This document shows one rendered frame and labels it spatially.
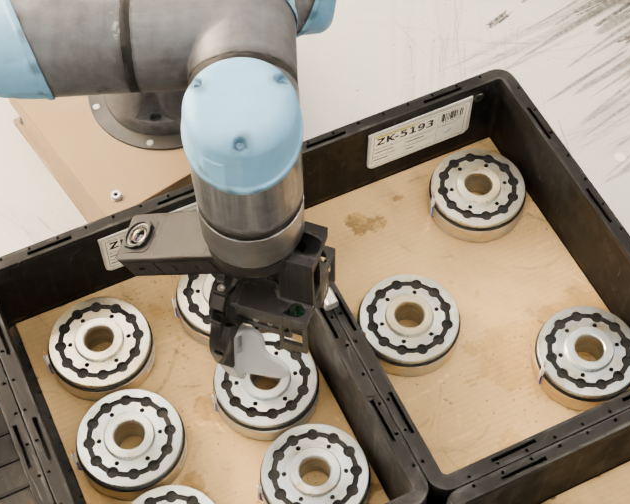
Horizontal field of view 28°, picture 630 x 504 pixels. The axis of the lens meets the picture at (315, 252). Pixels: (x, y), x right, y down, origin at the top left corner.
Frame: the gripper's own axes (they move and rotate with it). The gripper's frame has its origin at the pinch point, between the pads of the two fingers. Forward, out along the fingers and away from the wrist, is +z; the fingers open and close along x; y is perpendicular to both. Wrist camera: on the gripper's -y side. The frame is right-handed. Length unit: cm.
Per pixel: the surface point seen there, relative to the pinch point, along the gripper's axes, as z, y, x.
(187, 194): 8.0, -12.9, 16.5
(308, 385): 14.1, 4.4, 3.2
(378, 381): 7.3, 11.4, 2.8
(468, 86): 9.1, 10.0, 39.0
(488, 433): 17.4, 22.2, 5.3
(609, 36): 34, 23, 71
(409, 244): 18.3, 8.6, 23.8
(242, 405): 14.1, -1.0, -0.8
